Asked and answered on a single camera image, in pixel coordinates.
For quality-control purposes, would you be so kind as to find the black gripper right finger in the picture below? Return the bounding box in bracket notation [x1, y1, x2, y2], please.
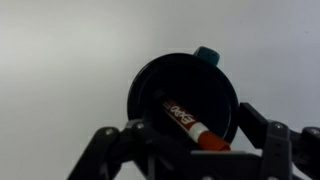
[238, 103, 292, 157]

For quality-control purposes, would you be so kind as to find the dark teal mug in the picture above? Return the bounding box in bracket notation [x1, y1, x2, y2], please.
[127, 46, 239, 148]

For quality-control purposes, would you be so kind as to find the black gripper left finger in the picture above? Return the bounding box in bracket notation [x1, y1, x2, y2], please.
[125, 119, 174, 157]

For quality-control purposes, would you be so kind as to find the red dry erase marker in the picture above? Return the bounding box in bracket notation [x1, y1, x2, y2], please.
[154, 91, 230, 151]

